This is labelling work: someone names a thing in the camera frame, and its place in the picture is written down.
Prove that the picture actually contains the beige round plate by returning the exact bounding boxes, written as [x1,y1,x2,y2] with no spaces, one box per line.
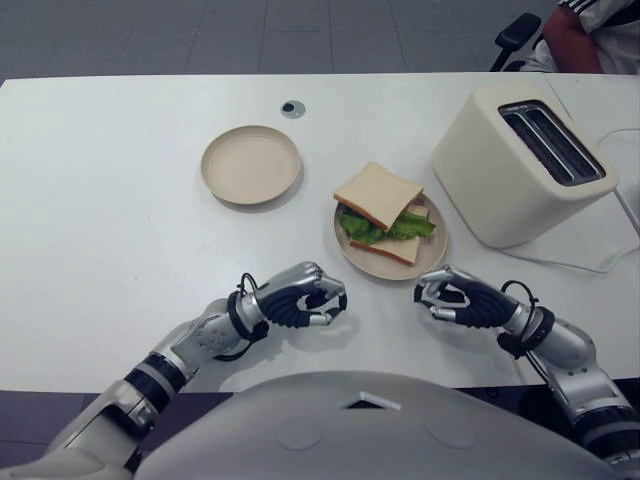
[333,193,449,282]
[200,124,304,205]

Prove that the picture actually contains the black office chair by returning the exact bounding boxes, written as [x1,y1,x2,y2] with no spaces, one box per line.
[488,12,544,73]

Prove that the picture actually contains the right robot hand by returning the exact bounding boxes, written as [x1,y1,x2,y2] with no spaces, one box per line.
[413,266,516,331]

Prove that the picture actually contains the white cord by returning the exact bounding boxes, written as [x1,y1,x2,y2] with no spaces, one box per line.
[497,127,640,275]

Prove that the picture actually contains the green lettuce leaf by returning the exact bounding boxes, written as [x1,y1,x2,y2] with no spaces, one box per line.
[338,207,438,246]

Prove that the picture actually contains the person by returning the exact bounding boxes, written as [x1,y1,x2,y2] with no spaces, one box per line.
[519,0,640,76]

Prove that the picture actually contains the cream toaster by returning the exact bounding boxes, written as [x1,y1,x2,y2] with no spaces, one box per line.
[430,84,620,250]

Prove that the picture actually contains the robot body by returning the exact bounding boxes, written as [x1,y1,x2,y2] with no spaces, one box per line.
[133,370,621,480]

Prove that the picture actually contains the black cable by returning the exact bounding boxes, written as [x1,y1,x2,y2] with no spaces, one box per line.
[212,272,271,362]
[496,279,551,389]

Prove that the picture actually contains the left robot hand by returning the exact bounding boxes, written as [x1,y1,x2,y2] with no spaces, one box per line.
[254,260,348,330]

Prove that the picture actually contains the bread slice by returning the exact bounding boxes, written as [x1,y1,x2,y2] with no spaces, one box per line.
[348,205,430,267]
[333,161,425,233]

